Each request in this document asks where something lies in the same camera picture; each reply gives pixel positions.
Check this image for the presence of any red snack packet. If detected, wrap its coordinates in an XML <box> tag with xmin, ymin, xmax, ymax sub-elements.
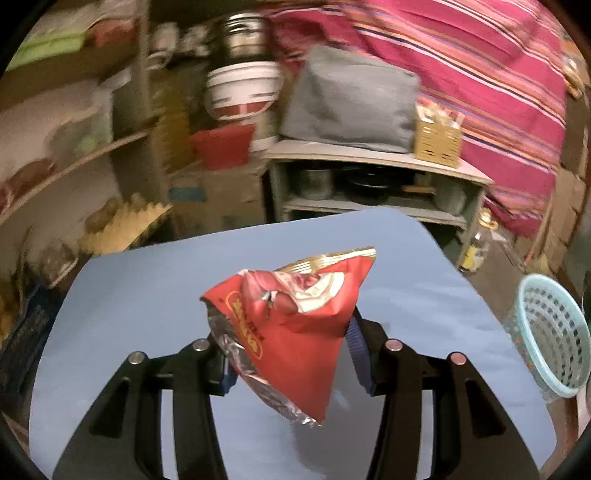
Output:
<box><xmin>199</xmin><ymin>247</ymin><xmax>377</xmax><ymax>426</ymax></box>

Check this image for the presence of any yellow plastic basket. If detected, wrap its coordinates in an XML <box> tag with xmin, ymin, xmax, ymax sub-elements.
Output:
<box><xmin>413</xmin><ymin>105</ymin><xmax>465</xmax><ymax>169</ymax></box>

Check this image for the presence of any white bucket with red label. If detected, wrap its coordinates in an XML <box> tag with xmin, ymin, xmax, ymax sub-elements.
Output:
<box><xmin>204</xmin><ymin>62</ymin><xmax>284</xmax><ymax>121</ymax></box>

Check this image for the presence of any green cloth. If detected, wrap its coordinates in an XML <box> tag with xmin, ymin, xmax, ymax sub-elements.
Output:
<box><xmin>7</xmin><ymin>32</ymin><xmax>93</xmax><ymax>70</ymax></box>

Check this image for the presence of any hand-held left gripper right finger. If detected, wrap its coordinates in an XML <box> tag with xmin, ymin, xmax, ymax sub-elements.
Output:
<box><xmin>346</xmin><ymin>318</ymin><xmax>539</xmax><ymax>480</ymax></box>

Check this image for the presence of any light blue plastic basket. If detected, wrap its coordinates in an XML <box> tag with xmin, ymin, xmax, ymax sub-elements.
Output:
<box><xmin>505</xmin><ymin>273</ymin><xmax>591</xmax><ymax>400</ymax></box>

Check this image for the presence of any steel container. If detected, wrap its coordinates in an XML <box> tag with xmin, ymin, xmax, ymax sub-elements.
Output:
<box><xmin>217</xmin><ymin>13</ymin><xmax>274</xmax><ymax>70</ymax></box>

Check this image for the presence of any red plastic tub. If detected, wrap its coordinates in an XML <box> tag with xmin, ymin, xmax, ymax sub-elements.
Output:
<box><xmin>189</xmin><ymin>124</ymin><xmax>256</xmax><ymax>171</ymax></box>

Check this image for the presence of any cardboard box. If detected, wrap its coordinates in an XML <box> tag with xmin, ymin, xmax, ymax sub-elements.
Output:
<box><xmin>168</xmin><ymin>166</ymin><xmax>269</xmax><ymax>232</ymax></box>

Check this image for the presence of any pile of potatoes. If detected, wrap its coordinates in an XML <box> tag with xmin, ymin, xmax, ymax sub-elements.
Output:
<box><xmin>83</xmin><ymin>198</ymin><xmax>122</xmax><ymax>234</ymax></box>

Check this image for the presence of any small grey cabinet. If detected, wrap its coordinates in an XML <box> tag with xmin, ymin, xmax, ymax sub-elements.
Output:
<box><xmin>261</xmin><ymin>139</ymin><xmax>496</xmax><ymax>238</ymax></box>

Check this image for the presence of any clear plastic bottle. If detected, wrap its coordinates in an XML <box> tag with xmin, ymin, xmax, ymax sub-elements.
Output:
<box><xmin>459</xmin><ymin>208</ymin><xmax>499</xmax><ymax>274</ymax></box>

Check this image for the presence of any black pan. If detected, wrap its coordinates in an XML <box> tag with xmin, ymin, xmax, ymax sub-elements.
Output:
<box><xmin>344</xmin><ymin>172</ymin><xmax>398</xmax><ymax>204</ymax></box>

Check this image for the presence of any wooden wall shelf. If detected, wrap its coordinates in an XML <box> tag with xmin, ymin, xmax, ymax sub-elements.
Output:
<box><xmin>0</xmin><ymin>9</ymin><xmax>162</xmax><ymax>227</ymax></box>

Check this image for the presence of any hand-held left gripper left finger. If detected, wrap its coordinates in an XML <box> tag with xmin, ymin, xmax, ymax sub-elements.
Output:
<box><xmin>53</xmin><ymin>339</ymin><xmax>239</xmax><ymax>480</ymax></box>

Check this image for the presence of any steel pot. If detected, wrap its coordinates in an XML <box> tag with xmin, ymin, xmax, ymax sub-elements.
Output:
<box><xmin>295</xmin><ymin>168</ymin><xmax>335</xmax><ymax>200</ymax></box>

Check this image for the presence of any pink striped cloth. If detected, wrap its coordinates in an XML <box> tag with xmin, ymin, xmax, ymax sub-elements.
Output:
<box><xmin>268</xmin><ymin>0</ymin><xmax>571</xmax><ymax>238</ymax></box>

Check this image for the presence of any grey cloth bag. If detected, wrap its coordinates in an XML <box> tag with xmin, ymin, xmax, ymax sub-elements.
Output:
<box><xmin>279</xmin><ymin>45</ymin><xmax>422</xmax><ymax>154</ymax></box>

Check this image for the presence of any dark blue crate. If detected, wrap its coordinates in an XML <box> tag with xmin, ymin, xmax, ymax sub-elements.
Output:
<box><xmin>0</xmin><ymin>284</ymin><xmax>63</xmax><ymax>409</ymax></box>

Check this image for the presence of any yellow egg tray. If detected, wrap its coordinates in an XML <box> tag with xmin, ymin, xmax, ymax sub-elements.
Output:
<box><xmin>78</xmin><ymin>194</ymin><xmax>174</xmax><ymax>256</ymax></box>

